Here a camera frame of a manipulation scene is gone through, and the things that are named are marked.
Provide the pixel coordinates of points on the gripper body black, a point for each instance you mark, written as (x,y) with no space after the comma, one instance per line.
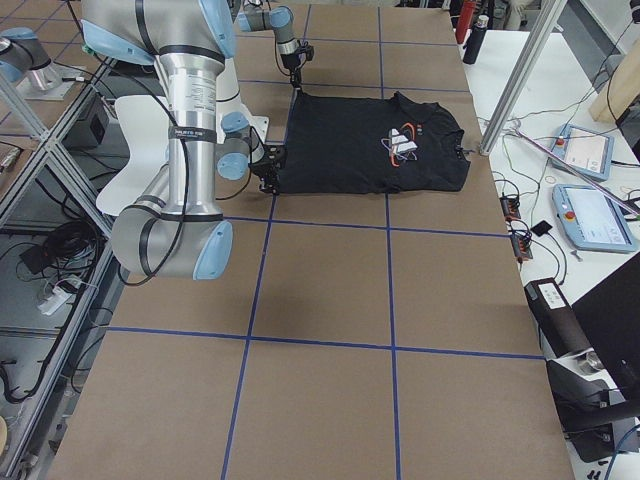
(290,62)
(264,170)

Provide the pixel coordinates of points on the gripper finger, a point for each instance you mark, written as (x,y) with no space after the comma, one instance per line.
(264,184)
(297,80)
(293,79)
(273,186)

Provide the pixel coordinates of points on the black graphic t-shirt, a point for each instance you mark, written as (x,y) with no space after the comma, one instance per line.
(364,145)

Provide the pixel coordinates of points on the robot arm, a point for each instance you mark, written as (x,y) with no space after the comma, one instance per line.
(175,227)
(253,18)

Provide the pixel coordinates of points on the white plastic chair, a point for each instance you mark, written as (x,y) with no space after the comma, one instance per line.
(144,125)

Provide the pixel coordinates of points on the brown paper table cover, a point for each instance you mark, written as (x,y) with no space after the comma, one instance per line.
(350,337)

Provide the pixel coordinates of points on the red water bottle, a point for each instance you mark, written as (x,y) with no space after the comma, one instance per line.
(465,18)

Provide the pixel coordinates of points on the black water bottle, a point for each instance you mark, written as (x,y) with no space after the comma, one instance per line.
(475,40)

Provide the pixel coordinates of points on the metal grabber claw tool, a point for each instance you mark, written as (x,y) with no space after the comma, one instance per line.
(627,206)

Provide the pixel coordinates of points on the white power strip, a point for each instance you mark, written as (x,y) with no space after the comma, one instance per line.
(60,294)

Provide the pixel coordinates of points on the orange connector board near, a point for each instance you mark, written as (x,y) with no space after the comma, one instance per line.
(521,246)

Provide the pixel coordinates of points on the small black square pad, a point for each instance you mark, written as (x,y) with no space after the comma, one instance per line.
(542,228)

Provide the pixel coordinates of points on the teach pendant tablet far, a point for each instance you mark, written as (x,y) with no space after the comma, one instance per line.
(585,150)

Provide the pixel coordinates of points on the teach pendant tablet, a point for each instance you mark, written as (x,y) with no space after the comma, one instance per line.
(585,150)
(591,221)

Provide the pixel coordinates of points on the black box with label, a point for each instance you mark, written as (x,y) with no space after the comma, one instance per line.
(559,332)

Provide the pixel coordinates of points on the teach pendant tablet near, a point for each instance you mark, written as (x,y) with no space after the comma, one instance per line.
(591,221)

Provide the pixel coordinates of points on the black monitor stand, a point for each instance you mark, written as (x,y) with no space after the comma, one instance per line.
(593,414)

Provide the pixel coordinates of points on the aluminium frame post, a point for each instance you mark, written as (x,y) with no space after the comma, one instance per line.
(524,65)

